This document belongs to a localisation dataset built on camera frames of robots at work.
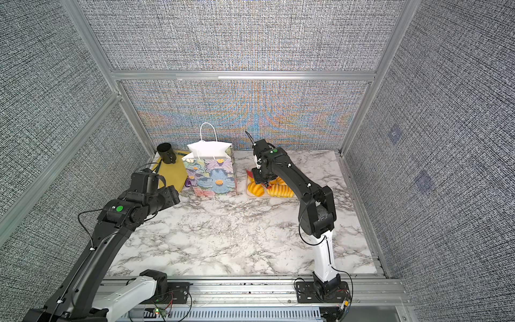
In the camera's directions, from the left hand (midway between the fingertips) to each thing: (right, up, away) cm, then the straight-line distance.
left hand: (173, 193), depth 74 cm
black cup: (-19, +18, +35) cm, 44 cm away
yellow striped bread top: (+41, +3, +28) cm, 50 cm away
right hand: (+33, +7, +17) cm, 38 cm away
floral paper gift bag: (+11, +10, +11) cm, 18 cm away
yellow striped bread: (+30, -1, +25) cm, 39 cm away
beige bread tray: (+35, -4, +27) cm, 44 cm away
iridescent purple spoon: (-6, +2, +33) cm, 33 cm away
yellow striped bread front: (+42, -1, +24) cm, 48 cm away
